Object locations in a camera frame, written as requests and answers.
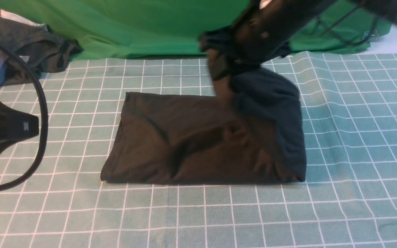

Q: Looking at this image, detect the metal binder clip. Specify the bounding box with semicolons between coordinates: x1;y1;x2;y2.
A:
362;30;380;43

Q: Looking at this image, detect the dark gray long-sleeve shirt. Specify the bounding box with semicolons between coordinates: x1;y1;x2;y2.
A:
101;28;307;185

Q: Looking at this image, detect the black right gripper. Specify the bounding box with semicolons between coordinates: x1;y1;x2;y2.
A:
198;0;292;64

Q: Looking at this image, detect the crumpled dark brown shirt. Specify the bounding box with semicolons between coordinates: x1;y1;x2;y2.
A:
0;17;82;79

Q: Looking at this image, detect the black camera cable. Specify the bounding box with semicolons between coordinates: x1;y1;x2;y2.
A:
309;3;381;47
0;29;49;197

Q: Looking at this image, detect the black left camera cable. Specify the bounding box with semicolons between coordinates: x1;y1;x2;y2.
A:
0;29;49;197

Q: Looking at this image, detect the white cloth behind pile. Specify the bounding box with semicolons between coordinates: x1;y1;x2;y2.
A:
0;9;48;30

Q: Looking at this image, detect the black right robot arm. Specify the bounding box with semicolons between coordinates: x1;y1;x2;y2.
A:
198;0;397;64

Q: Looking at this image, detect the black right camera cable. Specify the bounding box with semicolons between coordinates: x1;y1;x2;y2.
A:
309;3;381;47

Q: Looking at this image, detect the teal grid-pattern tablecloth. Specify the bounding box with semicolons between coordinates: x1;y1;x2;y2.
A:
0;52;397;248

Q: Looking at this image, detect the green backdrop cloth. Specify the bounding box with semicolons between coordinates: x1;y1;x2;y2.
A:
0;0;375;60

